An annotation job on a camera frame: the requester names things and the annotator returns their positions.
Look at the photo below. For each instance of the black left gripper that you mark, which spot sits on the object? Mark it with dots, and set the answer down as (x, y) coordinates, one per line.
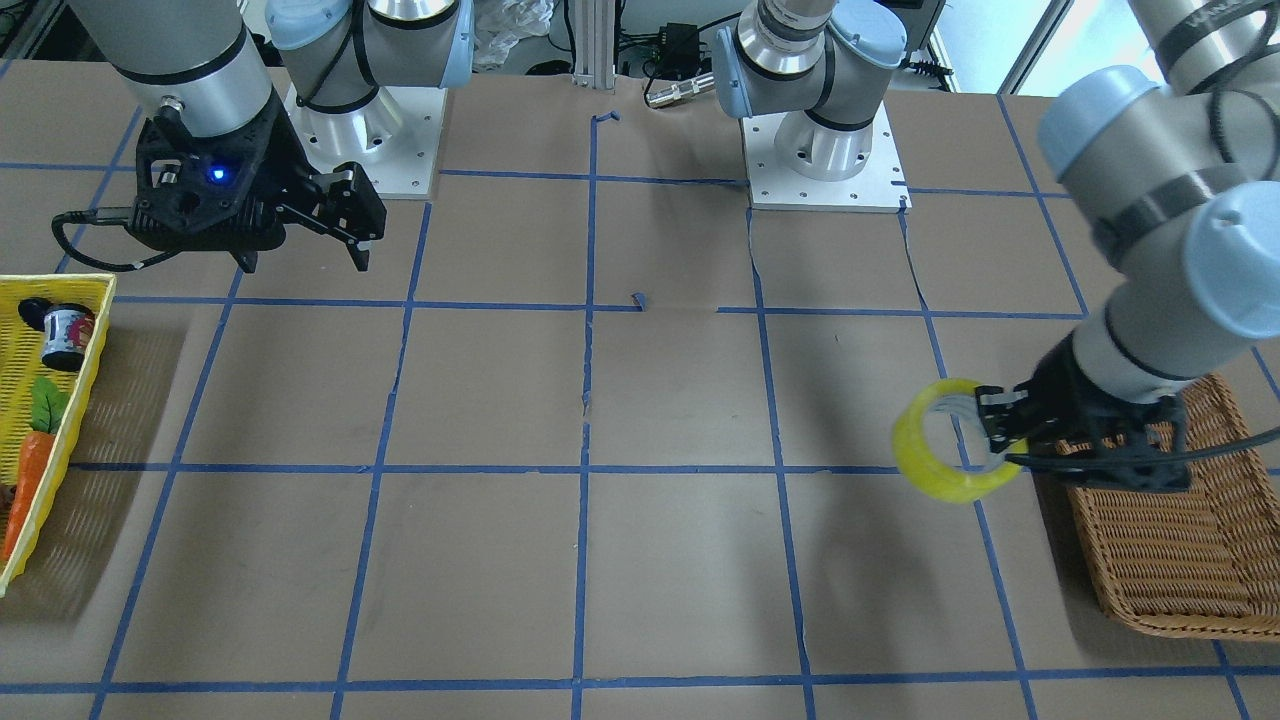
(1072, 385)

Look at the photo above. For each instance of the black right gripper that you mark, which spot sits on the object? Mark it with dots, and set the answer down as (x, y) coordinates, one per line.
(290, 165)

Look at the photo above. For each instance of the yellow tape roll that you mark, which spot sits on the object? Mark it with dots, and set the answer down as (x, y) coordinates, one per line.
(930, 474)

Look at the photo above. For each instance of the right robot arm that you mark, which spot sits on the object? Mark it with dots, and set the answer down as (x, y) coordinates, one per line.
(338, 55)

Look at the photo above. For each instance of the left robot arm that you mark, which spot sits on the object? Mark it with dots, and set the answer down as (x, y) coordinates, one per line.
(1178, 182)

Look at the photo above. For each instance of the brown wicker basket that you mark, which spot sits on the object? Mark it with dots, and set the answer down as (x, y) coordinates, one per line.
(1200, 564)

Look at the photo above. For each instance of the small printed can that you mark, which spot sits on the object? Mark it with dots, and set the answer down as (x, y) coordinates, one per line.
(68, 329)

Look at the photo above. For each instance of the toy carrot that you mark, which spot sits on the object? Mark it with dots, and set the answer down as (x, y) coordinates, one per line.
(48, 407)

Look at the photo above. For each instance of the yellow plastic basket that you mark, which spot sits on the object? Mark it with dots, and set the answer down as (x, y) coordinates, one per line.
(22, 346)

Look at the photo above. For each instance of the silver metal connector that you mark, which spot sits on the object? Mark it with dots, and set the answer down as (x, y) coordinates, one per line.
(680, 91)

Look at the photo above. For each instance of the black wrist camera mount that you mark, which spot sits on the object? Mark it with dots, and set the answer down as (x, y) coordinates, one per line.
(206, 195)

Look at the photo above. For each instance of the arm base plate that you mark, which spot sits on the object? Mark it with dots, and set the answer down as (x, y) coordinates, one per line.
(795, 165)
(396, 138)

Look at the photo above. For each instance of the aluminium frame post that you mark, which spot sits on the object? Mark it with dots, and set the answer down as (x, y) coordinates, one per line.
(594, 27)

